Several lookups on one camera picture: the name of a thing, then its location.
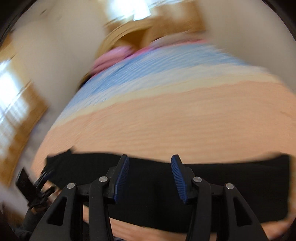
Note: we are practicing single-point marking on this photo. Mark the folded pink quilt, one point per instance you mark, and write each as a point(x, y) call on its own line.
point(111, 59)

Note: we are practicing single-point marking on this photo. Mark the bed with polka-dot bedspread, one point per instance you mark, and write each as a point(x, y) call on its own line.
point(185, 115)

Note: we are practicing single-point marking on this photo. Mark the wooden bed headboard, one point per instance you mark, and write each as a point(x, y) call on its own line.
point(136, 32)

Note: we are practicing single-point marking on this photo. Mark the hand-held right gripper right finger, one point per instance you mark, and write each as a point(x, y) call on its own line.
point(179, 178)

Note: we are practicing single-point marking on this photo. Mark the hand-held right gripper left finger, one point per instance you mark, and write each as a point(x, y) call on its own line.
point(121, 178)

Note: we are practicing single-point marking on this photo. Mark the tan patterned curtain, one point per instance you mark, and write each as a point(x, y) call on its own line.
point(27, 111)
point(175, 16)

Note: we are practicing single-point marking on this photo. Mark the person's left forearm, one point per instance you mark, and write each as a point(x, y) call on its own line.
point(30, 222)

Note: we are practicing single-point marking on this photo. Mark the black pants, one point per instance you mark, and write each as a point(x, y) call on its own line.
point(150, 180)

